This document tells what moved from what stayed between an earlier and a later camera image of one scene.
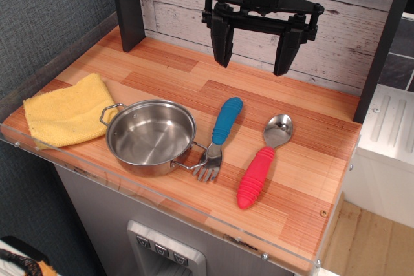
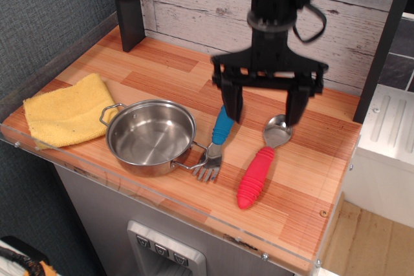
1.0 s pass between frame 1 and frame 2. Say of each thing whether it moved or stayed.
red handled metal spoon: stayed
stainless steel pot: stayed
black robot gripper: moved
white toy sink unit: stayed
